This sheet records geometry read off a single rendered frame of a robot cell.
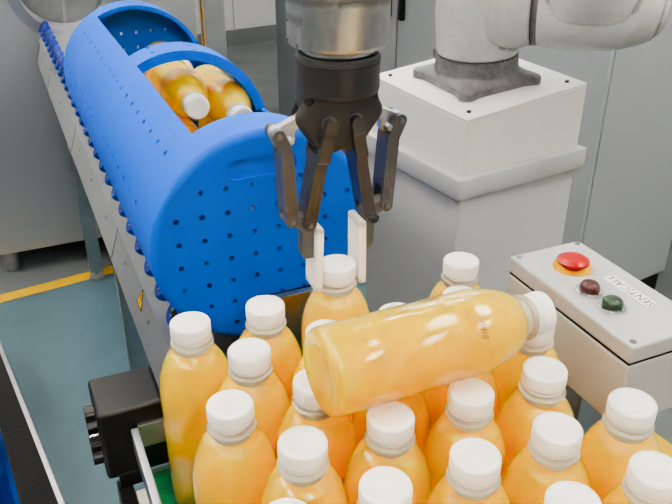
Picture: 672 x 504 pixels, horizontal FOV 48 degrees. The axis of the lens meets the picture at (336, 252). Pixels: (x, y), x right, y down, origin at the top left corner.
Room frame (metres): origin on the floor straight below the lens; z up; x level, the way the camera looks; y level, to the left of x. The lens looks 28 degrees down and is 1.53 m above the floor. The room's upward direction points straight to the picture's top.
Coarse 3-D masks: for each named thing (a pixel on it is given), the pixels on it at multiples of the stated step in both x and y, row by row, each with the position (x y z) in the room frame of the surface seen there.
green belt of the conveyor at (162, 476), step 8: (168, 464) 0.66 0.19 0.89; (152, 472) 0.64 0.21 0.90; (160, 472) 0.64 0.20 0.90; (168, 472) 0.64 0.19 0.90; (160, 480) 0.62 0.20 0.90; (168, 480) 0.62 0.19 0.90; (160, 488) 0.61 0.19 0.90; (168, 488) 0.61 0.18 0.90; (160, 496) 0.60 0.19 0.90; (168, 496) 0.60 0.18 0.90
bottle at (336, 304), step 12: (324, 288) 0.65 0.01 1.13; (336, 288) 0.65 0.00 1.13; (348, 288) 0.65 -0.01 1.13; (312, 300) 0.66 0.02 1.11; (324, 300) 0.65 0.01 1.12; (336, 300) 0.65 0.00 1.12; (348, 300) 0.65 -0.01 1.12; (360, 300) 0.66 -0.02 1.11; (312, 312) 0.65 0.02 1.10; (324, 312) 0.64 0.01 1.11; (336, 312) 0.64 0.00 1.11; (348, 312) 0.64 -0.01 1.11; (360, 312) 0.65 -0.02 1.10
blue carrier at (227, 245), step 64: (64, 64) 1.56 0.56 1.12; (128, 64) 1.20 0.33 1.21; (192, 64) 1.68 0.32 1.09; (128, 128) 1.01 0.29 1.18; (256, 128) 0.84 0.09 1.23; (128, 192) 0.91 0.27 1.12; (192, 192) 0.80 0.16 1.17; (256, 192) 0.83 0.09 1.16; (192, 256) 0.80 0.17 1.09; (256, 256) 0.83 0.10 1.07
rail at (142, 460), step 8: (136, 432) 0.61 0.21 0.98; (136, 440) 0.60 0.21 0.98; (136, 448) 0.59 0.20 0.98; (144, 448) 0.59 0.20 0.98; (136, 456) 0.60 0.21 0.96; (144, 456) 0.58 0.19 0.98; (144, 464) 0.57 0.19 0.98; (144, 472) 0.56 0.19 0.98; (144, 480) 0.56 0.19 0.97; (152, 480) 0.54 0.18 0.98; (152, 488) 0.53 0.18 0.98; (152, 496) 0.52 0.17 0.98
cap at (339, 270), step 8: (328, 256) 0.68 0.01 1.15; (336, 256) 0.68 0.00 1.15; (344, 256) 0.68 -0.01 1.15; (328, 264) 0.67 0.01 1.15; (336, 264) 0.67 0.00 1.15; (344, 264) 0.67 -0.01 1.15; (352, 264) 0.67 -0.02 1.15; (328, 272) 0.65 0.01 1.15; (336, 272) 0.65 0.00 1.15; (344, 272) 0.65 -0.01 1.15; (352, 272) 0.66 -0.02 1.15; (328, 280) 0.65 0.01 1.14; (336, 280) 0.65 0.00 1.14; (344, 280) 0.65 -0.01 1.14; (352, 280) 0.66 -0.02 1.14
